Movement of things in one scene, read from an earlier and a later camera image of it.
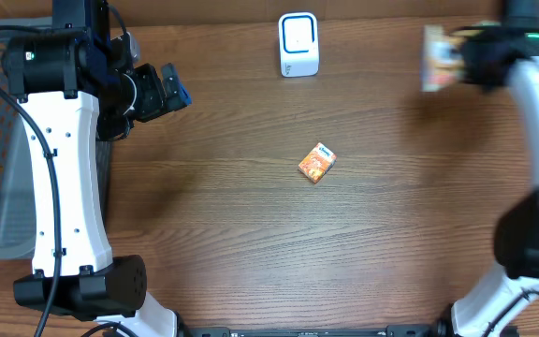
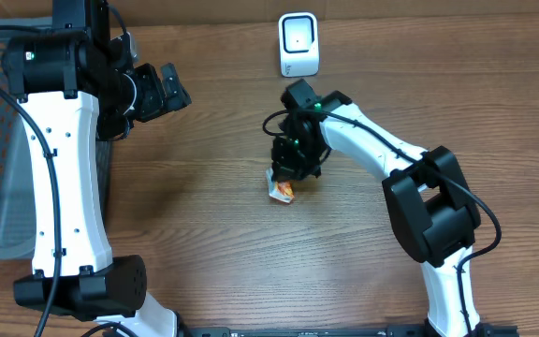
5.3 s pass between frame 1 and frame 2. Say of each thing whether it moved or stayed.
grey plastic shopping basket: stayed
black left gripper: stayed
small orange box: moved
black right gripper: moved
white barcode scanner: stayed
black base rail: stayed
